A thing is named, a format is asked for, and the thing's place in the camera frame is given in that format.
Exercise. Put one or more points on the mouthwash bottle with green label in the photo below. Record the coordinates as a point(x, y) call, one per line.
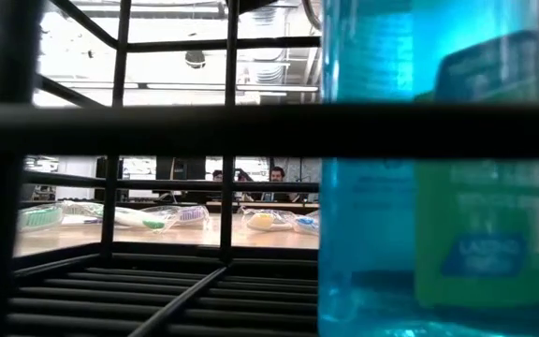
point(368, 234)

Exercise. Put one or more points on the blue toothbrush in clear wrap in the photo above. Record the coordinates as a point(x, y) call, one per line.
point(308, 224)

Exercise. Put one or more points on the black dome ceiling fixture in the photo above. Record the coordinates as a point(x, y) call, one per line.
point(195, 58)

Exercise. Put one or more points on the black computer tower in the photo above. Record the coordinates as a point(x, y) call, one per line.
point(98, 164)

